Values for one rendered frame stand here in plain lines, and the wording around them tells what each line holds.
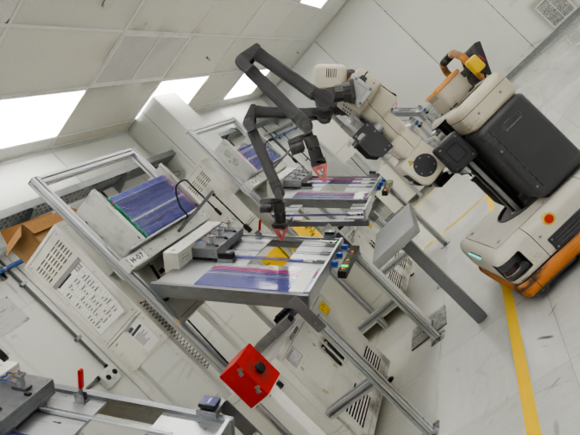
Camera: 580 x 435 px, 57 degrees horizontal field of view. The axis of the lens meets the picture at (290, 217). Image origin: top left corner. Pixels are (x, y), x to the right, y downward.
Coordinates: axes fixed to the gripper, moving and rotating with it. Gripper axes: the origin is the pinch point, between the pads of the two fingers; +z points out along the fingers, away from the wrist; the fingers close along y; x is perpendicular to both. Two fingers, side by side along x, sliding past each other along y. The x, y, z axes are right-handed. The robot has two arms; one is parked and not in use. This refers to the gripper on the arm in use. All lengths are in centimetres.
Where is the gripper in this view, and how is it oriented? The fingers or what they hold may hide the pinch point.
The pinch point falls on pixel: (281, 238)
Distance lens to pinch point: 272.4
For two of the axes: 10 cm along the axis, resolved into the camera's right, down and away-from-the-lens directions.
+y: -3.1, 2.9, -9.0
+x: 9.5, 0.3, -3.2
